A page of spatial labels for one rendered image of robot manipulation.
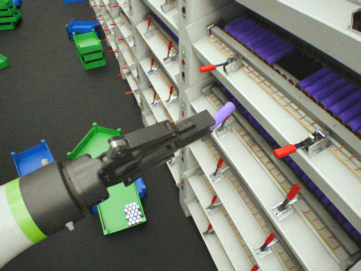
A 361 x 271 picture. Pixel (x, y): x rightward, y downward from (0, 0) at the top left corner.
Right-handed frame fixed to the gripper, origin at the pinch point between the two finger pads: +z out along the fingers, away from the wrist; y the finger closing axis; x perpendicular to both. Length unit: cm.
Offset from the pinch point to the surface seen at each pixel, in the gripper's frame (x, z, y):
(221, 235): 13, 11, 61
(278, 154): 11.6, 7.2, -3.5
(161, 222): -9, 0, 99
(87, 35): -203, 28, 136
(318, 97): 6.8, 21.6, -3.2
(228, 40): -19.2, 23.2, 4.7
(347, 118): 12.8, 20.8, -4.9
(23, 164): -84, -54, 114
